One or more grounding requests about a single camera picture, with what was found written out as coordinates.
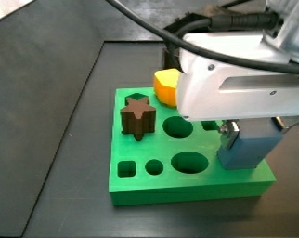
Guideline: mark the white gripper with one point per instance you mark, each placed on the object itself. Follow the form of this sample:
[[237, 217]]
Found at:
[[218, 91]]

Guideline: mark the blue rectangular block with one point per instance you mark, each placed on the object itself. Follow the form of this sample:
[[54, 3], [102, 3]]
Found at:
[[258, 136]]

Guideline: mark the green shape sorter board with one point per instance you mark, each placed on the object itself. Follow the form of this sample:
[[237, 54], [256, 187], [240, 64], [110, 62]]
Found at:
[[171, 165]]

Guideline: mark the yellow orange wedge block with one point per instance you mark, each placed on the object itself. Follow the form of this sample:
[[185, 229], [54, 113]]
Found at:
[[163, 86]]

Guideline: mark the brown star block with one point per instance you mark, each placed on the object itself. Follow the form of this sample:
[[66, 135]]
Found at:
[[137, 117]]

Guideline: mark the black curved block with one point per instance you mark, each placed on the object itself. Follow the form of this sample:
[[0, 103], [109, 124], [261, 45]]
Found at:
[[170, 59]]

